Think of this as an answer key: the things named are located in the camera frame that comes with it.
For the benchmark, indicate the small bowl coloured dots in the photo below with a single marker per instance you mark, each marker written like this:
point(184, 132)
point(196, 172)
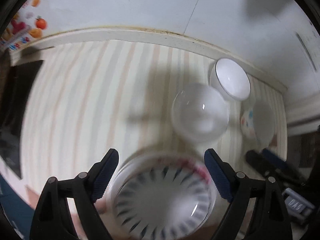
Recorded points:
point(257, 123)

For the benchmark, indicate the striped table mat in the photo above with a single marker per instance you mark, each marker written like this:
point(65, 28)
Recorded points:
point(92, 96)

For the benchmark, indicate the colourful fruit sticker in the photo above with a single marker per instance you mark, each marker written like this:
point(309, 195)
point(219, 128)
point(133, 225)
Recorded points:
point(27, 25)

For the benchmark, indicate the black induction cooktop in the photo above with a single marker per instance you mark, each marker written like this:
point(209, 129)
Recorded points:
point(13, 103)

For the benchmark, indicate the white plate pink flowers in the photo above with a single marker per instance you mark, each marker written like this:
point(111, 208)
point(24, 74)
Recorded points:
point(188, 162)

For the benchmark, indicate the white plate blue stripes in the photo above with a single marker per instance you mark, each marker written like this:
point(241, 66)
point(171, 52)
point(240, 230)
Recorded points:
point(159, 204)

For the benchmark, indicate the white bowl red pattern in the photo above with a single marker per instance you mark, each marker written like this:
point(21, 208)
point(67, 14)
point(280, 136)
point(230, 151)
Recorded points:
point(199, 113)

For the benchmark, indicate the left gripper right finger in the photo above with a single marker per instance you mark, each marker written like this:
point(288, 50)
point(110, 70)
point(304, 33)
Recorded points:
point(270, 219)

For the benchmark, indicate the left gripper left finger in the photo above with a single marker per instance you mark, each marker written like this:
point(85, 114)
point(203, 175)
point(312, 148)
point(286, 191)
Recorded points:
point(52, 218)

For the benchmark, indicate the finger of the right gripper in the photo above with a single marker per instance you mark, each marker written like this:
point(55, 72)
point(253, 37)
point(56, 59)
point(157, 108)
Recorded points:
point(265, 163)

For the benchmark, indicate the white bowl dark rim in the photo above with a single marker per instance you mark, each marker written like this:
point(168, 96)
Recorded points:
point(230, 80)

